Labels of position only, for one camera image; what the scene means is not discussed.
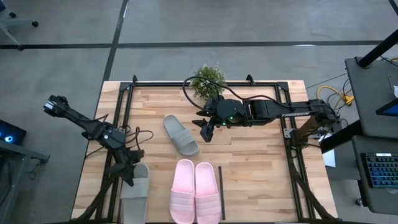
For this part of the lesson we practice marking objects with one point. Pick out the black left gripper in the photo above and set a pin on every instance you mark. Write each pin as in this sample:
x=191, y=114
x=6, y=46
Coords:
x=126, y=161

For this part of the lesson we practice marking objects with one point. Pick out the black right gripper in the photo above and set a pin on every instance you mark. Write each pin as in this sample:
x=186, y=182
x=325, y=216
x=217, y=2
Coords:
x=228, y=112

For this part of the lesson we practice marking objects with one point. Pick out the grey rubber slide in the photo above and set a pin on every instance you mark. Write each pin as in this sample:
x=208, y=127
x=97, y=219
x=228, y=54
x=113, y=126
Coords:
x=136, y=196
x=183, y=140

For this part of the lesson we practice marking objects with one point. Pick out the pink rubber slide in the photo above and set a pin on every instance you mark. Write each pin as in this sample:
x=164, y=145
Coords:
x=207, y=189
x=183, y=186

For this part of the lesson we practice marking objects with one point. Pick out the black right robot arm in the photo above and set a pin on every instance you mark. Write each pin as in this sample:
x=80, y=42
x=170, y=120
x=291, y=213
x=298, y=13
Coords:
x=270, y=110

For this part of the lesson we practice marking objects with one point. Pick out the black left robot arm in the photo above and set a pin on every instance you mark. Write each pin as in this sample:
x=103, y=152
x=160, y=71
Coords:
x=96, y=132

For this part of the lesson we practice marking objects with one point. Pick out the green potted plant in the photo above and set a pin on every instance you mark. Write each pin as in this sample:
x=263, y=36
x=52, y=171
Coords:
x=211, y=73

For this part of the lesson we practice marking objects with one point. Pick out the silver mounting plate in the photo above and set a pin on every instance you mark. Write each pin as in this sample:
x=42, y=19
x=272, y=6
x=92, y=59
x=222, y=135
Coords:
x=288, y=133

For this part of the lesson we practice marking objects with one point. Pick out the grey metal stand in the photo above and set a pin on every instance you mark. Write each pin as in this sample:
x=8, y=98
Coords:
x=12, y=186

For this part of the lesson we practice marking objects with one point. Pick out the black computer with blue light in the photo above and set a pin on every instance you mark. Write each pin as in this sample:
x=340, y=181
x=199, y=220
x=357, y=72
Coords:
x=14, y=133

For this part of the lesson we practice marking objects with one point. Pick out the white paper sheet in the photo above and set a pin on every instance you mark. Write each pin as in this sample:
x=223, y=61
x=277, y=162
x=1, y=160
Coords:
x=329, y=160

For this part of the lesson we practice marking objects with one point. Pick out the black caster wheel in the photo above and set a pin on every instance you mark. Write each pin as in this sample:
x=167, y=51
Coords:
x=359, y=202

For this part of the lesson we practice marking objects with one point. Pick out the black pole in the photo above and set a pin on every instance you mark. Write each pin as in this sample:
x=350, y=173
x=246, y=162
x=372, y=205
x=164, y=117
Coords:
x=376, y=49

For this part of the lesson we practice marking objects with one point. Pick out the blue backlit keyboard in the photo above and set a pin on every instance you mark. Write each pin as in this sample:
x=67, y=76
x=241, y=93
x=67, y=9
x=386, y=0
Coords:
x=382, y=171

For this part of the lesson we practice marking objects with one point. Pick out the dark grey desk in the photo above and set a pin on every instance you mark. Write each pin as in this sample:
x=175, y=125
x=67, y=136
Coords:
x=376, y=199

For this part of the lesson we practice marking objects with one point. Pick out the grey chair base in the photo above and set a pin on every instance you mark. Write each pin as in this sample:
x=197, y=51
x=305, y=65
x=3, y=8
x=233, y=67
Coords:
x=18, y=22

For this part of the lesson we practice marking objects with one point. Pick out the small white paper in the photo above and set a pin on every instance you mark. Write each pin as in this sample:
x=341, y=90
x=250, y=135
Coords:
x=395, y=91

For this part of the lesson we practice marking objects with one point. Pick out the black metal table frame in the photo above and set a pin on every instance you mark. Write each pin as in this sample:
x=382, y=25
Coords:
x=155, y=84

